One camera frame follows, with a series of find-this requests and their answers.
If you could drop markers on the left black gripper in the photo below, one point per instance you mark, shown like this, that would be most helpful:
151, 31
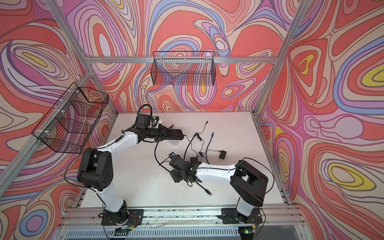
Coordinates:
162, 132

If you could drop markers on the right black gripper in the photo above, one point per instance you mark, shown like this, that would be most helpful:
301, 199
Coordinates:
176, 178

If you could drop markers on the black network switch box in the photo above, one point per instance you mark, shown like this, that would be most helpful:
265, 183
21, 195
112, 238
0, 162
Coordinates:
174, 134

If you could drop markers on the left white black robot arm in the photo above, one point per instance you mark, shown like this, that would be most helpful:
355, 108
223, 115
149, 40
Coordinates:
96, 168

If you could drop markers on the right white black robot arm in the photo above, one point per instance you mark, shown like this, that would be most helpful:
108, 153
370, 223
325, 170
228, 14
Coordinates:
245, 179

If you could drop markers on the white square router box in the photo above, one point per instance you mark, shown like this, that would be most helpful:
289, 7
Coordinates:
174, 143

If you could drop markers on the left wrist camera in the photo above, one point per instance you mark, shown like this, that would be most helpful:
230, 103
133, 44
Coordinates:
155, 121

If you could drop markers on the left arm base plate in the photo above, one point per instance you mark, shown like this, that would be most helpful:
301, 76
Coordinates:
121, 217

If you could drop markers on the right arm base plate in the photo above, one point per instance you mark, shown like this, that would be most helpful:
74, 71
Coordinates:
241, 216

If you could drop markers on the rear black wire basket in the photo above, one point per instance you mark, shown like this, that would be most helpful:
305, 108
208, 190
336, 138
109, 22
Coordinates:
183, 68

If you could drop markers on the black wire basket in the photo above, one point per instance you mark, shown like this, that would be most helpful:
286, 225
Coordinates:
73, 118
183, 68

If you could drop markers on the left black wire basket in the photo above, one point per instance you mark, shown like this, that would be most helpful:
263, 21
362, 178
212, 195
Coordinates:
73, 118

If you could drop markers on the aluminium front rail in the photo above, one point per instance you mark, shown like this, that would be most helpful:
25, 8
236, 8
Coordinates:
273, 222

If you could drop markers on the aluminium frame struts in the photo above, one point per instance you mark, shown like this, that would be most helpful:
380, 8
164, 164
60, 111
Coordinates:
38, 63

